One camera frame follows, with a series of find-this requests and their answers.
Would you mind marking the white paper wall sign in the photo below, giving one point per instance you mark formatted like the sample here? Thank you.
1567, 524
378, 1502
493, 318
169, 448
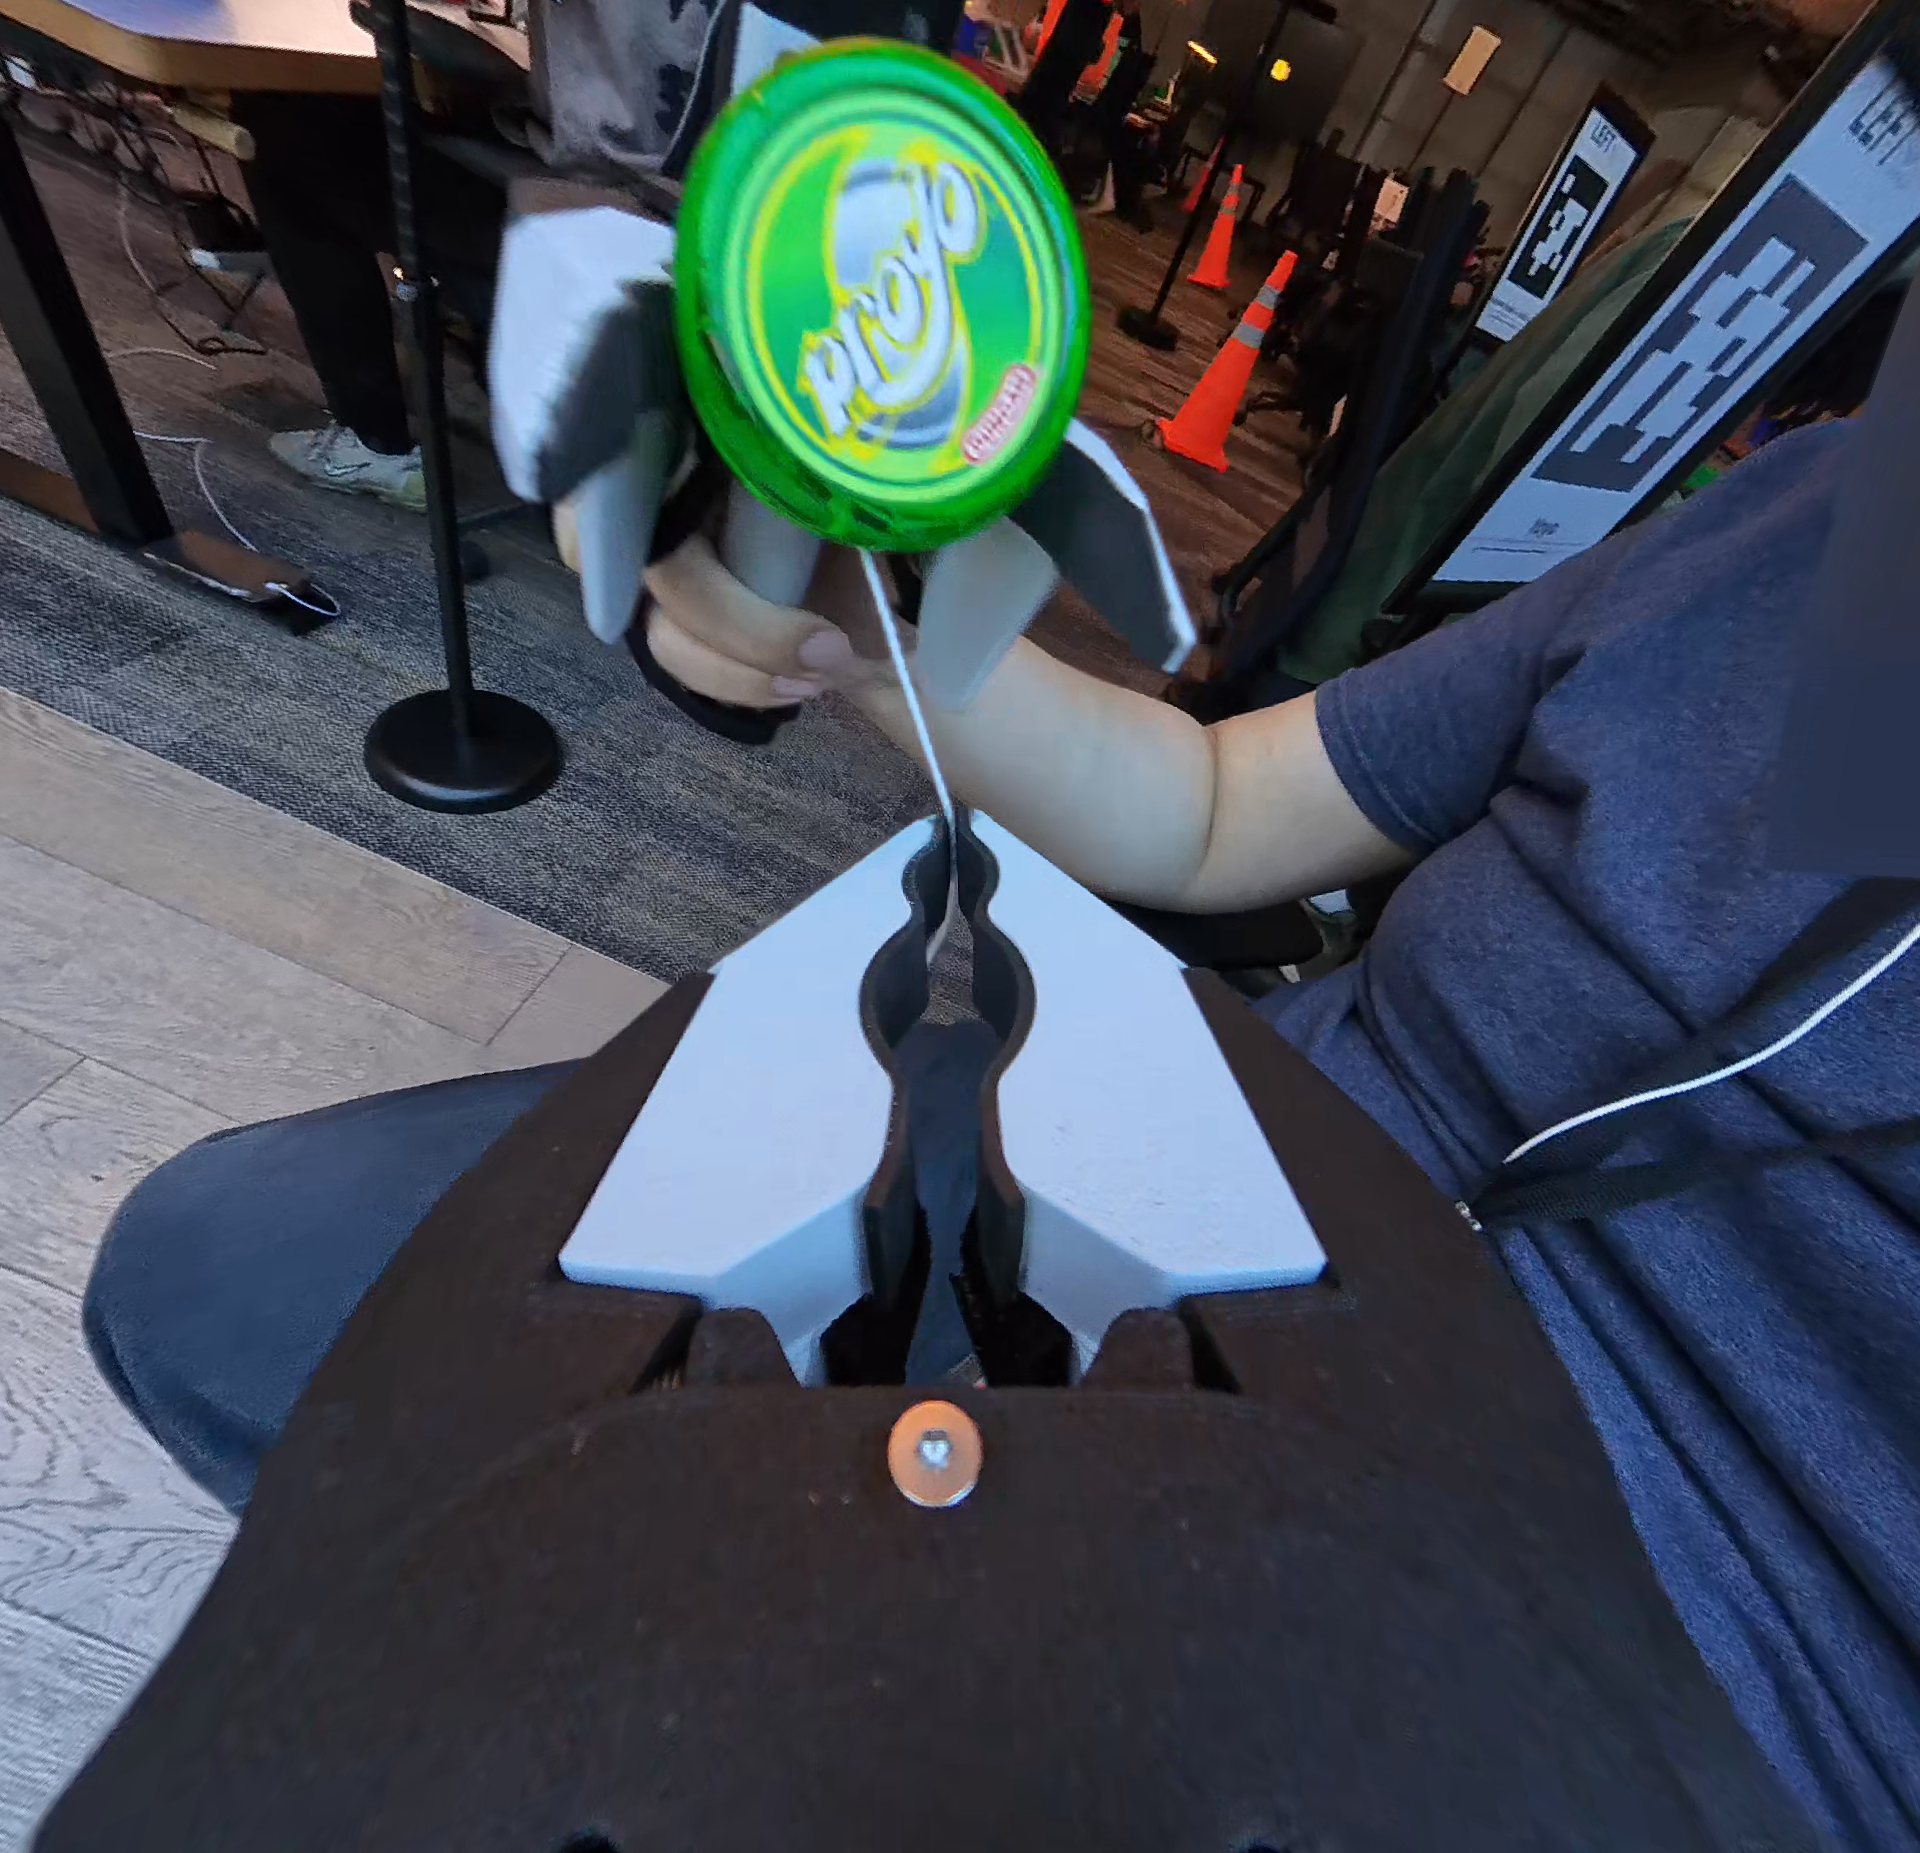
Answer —
1472, 58

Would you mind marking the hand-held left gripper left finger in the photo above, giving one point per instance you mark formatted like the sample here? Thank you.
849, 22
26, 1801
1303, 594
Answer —
750, 1133

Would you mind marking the dark green chair back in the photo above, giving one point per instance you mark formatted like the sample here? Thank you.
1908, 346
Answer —
1500, 501

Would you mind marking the wooden desk black legs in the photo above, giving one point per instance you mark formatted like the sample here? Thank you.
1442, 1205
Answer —
76, 383

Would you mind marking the large black white tag board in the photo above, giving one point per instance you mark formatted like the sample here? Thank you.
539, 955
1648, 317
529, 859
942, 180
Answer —
1695, 352

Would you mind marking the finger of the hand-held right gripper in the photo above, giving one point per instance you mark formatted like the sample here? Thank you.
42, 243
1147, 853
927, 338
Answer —
983, 607
580, 322

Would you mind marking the black chair armrest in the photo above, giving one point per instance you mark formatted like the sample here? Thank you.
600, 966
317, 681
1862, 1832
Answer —
1243, 934

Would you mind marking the person's right forearm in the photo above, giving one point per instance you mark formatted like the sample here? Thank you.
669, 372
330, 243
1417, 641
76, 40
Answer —
1080, 757

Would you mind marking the person's right hand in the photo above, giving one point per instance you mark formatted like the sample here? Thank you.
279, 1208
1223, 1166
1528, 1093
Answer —
722, 638

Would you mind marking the black mesh office chair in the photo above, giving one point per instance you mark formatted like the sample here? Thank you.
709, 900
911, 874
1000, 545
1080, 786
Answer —
1395, 383

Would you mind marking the orange traffic cone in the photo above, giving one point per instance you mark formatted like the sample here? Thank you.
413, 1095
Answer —
1220, 243
1223, 383

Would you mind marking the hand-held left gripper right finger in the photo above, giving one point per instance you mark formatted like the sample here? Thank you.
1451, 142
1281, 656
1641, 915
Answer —
1155, 1133

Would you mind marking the small black white tag board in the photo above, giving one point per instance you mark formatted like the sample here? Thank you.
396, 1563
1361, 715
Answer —
1567, 216

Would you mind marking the green yoyo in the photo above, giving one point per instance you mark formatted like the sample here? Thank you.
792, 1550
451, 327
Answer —
884, 291

